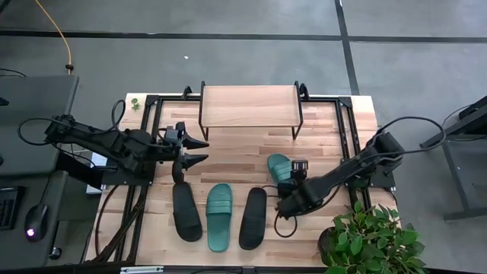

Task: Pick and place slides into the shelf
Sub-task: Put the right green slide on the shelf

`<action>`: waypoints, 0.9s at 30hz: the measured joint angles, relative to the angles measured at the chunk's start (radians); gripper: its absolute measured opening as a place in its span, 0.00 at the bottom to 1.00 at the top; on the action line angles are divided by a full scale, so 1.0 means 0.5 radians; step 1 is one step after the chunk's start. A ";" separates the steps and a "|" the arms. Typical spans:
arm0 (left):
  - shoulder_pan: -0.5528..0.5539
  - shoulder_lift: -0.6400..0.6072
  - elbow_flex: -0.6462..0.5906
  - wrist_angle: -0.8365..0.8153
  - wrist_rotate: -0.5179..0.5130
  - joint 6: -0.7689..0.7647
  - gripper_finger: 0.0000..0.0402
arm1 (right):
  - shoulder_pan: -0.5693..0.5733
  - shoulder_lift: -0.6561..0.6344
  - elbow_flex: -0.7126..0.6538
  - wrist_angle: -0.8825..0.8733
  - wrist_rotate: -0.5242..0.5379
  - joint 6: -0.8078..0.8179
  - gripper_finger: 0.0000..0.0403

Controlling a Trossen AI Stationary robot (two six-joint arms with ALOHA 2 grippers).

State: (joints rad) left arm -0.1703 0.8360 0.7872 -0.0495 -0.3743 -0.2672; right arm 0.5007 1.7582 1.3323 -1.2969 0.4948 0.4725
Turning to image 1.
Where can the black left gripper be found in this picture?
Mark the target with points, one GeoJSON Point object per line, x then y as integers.
{"type": "Point", "coordinates": [179, 154]}

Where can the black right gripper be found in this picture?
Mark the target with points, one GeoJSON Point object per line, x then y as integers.
{"type": "Point", "coordinates": [286, 188]}

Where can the green rubber slide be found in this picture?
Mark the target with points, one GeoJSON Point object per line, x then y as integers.
{"type": "Point", "coordinates": [279, 167]}
{"type": "Point", "coordinates": [218, 228]}

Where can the black rubber slide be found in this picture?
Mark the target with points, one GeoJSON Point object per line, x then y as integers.
{"type": "Point", "coordinates": [253, 224]}
{"type": "Point", "coordinates": [187, 217]}

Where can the wooden shelf black frame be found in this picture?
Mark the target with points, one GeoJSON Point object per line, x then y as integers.
{"type": "Point", "coordinates": [249, 106]}

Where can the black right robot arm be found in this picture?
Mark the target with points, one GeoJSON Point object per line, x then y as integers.
{"type": "Point", "coordinates": [342, 173]}

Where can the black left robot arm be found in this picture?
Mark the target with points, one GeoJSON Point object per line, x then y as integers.
{"type": "Point", "coordinates": [114, 144]}

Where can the black plant pot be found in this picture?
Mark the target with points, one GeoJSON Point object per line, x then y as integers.
{"type": "Point", "coordinates": [324, 243]}

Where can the small green leaf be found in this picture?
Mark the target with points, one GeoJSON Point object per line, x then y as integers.
{"type": "Point", "coordinates": [135, 103]}

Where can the white box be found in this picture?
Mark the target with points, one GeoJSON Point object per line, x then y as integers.
{"type": "Point", "coordinates": [99, 158]}

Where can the green leafy plant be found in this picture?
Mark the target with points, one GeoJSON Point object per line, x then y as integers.
{"type": "Point", "coordinates": [365, 243]}

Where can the white aluminium bar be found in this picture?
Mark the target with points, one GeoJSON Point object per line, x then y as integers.
{"type": "Point", "coordinates": [141, 269]}

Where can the dark grey desk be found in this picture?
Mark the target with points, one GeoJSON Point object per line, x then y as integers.
{"type": "Point", "coordinates": [34, 114]}

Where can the black round knob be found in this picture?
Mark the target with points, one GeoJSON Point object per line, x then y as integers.
{"type": "Point", "coordinates": [55, 253]}

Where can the black computer mouse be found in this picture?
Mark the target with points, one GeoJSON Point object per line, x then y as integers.
{"type": "Point", "coordinates": [36, 220]}

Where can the grey metal-legged desk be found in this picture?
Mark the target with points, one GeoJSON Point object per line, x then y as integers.
{"type": "Point", "coordinates": [464, 156]}

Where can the black keyboard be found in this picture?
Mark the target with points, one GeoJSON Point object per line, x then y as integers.
{"type": "Point", "coordinates": [7, 209]}

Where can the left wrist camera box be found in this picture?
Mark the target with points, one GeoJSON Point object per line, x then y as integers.
{"type": "Point", "coordinates": [173, 136]}

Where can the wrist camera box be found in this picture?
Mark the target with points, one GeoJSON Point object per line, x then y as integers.
{"type": "Point", "coordinates": [300, 165]}
{"type": "Point", "coordinates": [173, 136]}

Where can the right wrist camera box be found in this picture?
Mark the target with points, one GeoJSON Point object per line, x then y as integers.
{"type": "Point", "coordinates": [300, 165]}

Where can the black metal table frame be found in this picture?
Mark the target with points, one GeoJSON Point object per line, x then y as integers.
{"type": "Point", "coordinates": [150, 99]}

